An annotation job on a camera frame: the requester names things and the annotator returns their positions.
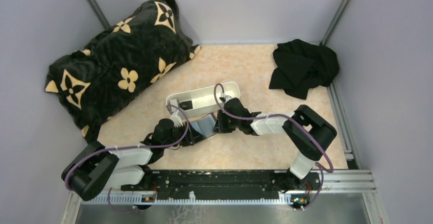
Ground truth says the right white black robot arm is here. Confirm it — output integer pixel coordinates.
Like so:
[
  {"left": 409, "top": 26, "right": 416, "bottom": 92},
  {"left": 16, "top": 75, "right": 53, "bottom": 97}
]
[{"left": 214, "top": 94, "right": 337, "bottom": 189}]

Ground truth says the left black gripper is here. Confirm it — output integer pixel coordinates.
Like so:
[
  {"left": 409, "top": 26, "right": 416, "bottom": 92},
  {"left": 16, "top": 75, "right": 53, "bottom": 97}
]
[{"left": 162, "top": 120, "right": 206, "bottom": 149}]

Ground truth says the black floral plush pillow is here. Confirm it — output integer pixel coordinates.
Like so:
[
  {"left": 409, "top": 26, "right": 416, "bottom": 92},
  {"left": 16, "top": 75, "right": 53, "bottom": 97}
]
[{"left": 45, "top": 0, "right": 201, "bottom": 143}]

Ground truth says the black credit card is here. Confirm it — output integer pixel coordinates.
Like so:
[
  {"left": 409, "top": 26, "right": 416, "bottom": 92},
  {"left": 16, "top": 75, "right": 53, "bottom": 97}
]
[{"left": 179, "top": 100, "right": 193, "bottom": 111}]

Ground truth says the white oblong plastic tray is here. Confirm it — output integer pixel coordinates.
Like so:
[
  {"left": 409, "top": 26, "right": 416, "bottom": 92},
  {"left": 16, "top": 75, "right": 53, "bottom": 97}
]
[{"left": 166, "top": 82, "right": 241, "bottom": 118}]

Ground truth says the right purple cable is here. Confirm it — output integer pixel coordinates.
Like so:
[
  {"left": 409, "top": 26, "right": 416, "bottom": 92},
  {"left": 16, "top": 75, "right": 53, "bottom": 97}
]
[{"left": 213, "top": 83, "right": 334, "bottom": 212}]

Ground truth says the aluminium frame rail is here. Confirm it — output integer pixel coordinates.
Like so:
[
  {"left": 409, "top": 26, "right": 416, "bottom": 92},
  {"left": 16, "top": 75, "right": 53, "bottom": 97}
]
[{"left": 324, "top": 82, "right": 377, "bottom": 194}]

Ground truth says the white slotted cable duct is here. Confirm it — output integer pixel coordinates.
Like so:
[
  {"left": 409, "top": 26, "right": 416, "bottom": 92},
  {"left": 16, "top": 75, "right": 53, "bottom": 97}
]
[{"left": 82, "top": 192, "right": 293, "bottom": 205}]

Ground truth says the black cloth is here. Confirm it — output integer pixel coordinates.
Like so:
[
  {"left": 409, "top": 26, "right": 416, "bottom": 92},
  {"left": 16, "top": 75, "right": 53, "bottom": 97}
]
[{"left": 269, "top": 39, "right": 340, "bottom": 100}]

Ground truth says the brown leather card holder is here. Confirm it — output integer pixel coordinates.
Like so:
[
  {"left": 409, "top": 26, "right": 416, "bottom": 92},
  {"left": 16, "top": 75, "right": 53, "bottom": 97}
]
[{"left": 190, "top": 113, "right": 217, "bottom": 144}]

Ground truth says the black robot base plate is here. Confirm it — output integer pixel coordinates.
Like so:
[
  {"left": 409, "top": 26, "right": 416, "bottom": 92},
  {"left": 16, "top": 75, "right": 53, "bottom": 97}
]
[{"left": 121, "top": 169, "right": 320, "bottom": 201}]

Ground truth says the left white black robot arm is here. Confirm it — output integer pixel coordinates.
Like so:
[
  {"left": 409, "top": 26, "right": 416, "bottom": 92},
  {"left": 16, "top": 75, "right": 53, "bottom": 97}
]
[{"left": 61, "top": 112, "right": 206, "bottom": 201}]

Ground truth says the stack of grey cards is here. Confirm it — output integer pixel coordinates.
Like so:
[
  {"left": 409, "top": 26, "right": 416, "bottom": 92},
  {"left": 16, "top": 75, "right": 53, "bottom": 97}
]
[{"left": 169, "top": 99, "right": 179, "bottom": 113}]

